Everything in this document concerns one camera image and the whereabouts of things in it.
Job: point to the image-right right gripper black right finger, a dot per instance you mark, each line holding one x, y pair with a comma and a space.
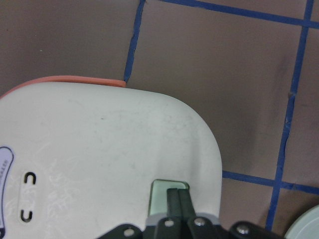
186, 206

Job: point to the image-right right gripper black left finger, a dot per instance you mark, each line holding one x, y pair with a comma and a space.
173, 202

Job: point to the light green plate left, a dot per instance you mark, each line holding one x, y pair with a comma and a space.
306, 226

